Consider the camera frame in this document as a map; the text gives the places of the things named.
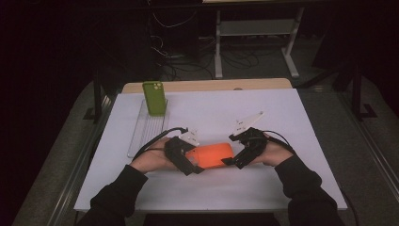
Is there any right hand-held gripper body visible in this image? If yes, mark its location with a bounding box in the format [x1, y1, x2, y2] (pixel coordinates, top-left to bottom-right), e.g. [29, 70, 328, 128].
[228, 110, 270, 170]

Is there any clear plastic storage rack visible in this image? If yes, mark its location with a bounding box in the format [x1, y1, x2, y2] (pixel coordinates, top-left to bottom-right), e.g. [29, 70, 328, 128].
[126, 99, 171, 159]

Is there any green cartoon print phone case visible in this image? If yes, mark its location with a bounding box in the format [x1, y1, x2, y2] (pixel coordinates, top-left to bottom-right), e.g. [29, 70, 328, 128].
[142, 80, 168, 118]

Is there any orange phone case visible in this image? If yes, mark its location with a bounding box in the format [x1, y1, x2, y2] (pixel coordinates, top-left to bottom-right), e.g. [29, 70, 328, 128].
[184, 142, 235, 170]

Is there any hand-held gripper black cable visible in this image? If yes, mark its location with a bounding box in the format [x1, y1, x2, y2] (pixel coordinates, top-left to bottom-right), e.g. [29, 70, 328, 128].
[261, 129, 296, 155]
[133, 126, 189, 160]

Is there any person's left hand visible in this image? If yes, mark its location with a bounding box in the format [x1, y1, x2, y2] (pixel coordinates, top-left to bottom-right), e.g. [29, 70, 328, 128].
[130, 137, 177, 175]

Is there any right hand-held gripper black cable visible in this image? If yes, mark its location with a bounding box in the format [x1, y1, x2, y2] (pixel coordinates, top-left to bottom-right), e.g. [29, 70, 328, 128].
[261, 129, 296, 155]

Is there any tangle of black floor cables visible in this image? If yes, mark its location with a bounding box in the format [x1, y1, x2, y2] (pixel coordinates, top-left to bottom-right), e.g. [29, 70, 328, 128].
[150, 11, 263, 82]

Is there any black metal stand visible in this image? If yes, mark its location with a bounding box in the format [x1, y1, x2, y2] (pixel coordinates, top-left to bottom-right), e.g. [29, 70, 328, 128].
[350, 61, 379, 122]
[83, 71, 105, 125]

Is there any left hand-held gripper black cable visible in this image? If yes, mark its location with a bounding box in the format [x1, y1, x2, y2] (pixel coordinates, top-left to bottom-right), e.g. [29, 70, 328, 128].
[133, 126, 189, 160]

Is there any thin black cable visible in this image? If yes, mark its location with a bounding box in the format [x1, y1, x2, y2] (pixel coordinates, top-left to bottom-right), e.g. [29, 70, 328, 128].
[338, 184, 360, 226]

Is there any white metal desk frame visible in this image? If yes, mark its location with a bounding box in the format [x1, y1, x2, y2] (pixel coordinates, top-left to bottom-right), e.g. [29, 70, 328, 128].
[215, 8, 305, 79]

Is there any wooden table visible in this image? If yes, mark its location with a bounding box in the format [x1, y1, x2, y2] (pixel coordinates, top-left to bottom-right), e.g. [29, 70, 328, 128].
[121, 77, 294, 94]

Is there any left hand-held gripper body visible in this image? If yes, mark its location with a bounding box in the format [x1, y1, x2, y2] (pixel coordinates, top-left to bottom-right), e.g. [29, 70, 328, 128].
[164, 128, 201, 177]

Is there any person's right hand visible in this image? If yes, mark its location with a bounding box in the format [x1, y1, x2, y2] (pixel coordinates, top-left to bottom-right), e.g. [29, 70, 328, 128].
[250, 133, 292, 168]

